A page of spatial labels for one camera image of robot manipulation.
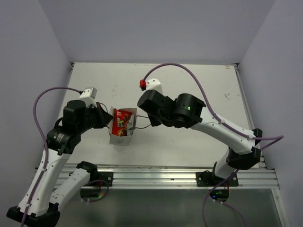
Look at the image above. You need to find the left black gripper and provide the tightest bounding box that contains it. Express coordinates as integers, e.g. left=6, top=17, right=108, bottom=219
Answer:
left=77, top=101, right=113, bottom=133

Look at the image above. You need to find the red snack packet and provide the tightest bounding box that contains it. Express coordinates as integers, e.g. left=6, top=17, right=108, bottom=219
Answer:
left=111, top=109, right=132, bottom=137

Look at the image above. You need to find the white paper coffee bag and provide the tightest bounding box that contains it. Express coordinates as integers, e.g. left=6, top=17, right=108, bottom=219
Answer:
left=108, top=107, right=137, bottom=146

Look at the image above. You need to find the silver small snack packet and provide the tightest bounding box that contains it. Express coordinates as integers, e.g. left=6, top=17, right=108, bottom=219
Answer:
left=126, top=113, right=136, bottom=136

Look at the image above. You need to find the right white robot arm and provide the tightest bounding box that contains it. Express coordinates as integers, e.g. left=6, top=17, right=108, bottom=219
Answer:
left=137, top=90, right=261, bottom=186

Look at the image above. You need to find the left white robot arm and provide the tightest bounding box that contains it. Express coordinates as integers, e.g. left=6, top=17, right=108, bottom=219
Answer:
left=7, top=100, right=113, bottom=227

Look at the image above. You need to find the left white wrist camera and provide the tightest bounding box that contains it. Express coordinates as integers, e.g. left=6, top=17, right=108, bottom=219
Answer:
left=79, top=87, right=98, bottom=108

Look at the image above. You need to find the right wrist camera red cap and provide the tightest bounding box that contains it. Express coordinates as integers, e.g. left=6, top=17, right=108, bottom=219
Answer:
left=139, top=78, right=163, bottom=95

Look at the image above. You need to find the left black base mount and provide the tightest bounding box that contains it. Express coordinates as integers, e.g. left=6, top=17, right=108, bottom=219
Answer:
left=94, top=171, right=114, bottom=187

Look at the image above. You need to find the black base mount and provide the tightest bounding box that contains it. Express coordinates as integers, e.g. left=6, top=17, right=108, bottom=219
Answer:
left=94, top=171, right=114, bottom=187
left=196, top=170, right=239, bottom=187

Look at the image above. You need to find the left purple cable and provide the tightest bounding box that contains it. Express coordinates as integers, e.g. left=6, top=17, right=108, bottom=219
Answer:
left=20, top=87, right=82, bottom=227

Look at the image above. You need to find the purple cable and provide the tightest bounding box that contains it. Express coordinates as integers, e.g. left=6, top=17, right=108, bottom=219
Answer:
left=143, top=62, right=285, bottom=227
left=20, top=87, right=82, bottom=227

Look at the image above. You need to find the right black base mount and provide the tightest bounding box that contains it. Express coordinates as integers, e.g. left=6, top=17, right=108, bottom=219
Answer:
left=196, top=170, right=239, bottom=187

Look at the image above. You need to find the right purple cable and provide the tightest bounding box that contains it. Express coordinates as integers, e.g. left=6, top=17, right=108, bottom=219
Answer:
left=143, top=62, right=285, bottom=227

